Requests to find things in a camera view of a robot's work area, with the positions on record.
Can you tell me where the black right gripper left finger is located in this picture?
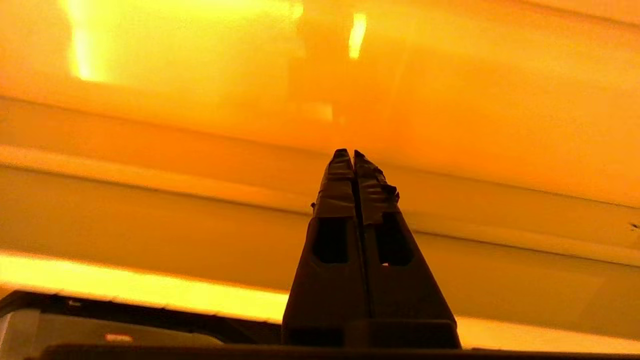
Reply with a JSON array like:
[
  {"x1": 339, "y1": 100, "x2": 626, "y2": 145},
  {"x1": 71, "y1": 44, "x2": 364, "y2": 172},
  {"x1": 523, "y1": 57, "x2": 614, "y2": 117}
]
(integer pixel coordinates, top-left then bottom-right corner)
[{"x1": 281, "y1": 148, "x2": 372, "y2": 347}]

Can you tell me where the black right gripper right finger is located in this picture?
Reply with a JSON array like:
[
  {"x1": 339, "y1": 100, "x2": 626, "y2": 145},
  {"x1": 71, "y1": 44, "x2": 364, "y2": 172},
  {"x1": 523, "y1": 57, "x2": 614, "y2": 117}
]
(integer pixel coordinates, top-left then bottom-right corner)
[{"x1": 353, "y1": 150, "x2": 458, "y2": 323}]

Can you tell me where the white cabinet drawer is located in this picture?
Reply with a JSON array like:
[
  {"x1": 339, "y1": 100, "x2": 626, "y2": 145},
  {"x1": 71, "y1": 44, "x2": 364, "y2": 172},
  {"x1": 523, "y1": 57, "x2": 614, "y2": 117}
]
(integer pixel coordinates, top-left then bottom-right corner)
[{"x1": 0, "y1": 0, "x2": 640, "y2": 353}]

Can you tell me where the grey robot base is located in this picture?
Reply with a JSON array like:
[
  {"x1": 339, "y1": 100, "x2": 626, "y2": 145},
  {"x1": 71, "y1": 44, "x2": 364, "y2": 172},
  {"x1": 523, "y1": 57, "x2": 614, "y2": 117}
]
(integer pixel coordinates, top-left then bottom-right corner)
[{"x1": 0, "y1": 290, "x2": 282, "y2": 346}]

